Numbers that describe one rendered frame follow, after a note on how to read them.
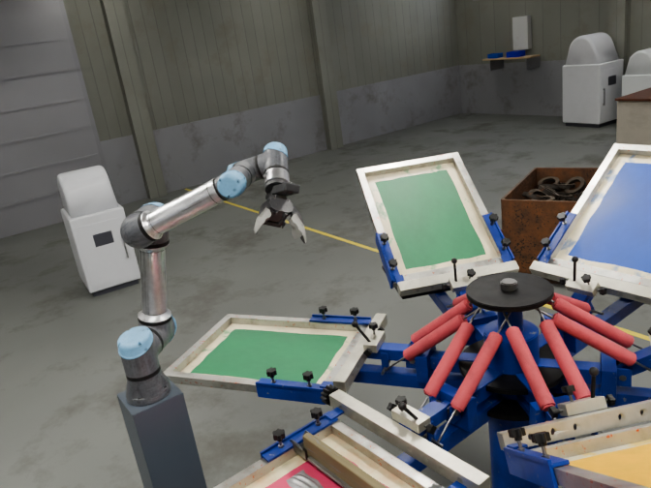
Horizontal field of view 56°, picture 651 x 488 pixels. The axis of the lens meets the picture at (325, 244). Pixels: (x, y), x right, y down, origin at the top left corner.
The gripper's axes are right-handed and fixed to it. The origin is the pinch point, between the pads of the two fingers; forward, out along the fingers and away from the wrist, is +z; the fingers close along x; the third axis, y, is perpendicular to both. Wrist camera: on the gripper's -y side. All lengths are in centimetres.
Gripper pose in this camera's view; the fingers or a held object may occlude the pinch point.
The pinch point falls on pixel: (281, 237)
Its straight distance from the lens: 170.2
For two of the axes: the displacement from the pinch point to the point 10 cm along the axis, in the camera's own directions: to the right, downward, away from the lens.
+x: -9.0, -1.8, -3.9
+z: 0.7, 8.3, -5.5
